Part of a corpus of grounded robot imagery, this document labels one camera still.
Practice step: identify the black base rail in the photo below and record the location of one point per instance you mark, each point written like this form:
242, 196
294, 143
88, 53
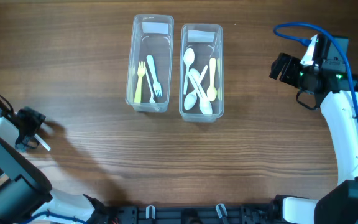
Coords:
247, 213

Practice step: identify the thick white plastic fork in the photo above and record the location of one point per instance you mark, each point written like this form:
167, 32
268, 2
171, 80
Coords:
156, 84

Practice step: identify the white label left container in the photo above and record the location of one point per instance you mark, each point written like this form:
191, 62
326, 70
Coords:
155, 28

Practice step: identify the white spoon slender handle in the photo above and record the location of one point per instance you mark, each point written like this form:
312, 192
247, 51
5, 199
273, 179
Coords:
188, 59

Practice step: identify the right clear plastic container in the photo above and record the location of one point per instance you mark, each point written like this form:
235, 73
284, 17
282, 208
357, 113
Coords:
201, 98

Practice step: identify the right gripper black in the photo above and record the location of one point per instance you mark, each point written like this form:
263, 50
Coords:
292, 63

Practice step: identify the thick white plastic spoon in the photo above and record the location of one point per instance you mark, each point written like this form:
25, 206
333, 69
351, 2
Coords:
194, 74

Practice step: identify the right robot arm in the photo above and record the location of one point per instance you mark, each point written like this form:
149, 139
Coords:
333, 97

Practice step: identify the yellow plastic fork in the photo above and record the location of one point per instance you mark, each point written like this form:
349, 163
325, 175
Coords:
140, 74

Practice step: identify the white label right container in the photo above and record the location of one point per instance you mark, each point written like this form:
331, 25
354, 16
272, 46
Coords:
200, 36

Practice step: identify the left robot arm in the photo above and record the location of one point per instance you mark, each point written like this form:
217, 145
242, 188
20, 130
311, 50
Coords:
26, 195

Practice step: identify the left clear plastic container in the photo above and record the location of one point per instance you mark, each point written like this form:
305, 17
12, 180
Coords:
161, 48

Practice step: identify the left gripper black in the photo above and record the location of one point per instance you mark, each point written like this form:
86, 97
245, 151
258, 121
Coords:
35, 119

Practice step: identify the yellow plastic spoon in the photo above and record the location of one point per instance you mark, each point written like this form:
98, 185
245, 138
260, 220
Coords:
212, 91

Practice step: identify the thin white fork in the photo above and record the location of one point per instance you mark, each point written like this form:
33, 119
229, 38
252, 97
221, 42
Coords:
42, 142
151, 101

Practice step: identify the clear plastic container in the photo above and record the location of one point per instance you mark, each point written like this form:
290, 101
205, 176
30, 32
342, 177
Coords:
161, 48
201, 98

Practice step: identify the white label container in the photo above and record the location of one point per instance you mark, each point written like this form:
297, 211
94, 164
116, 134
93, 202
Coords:
200, 36
155, 28

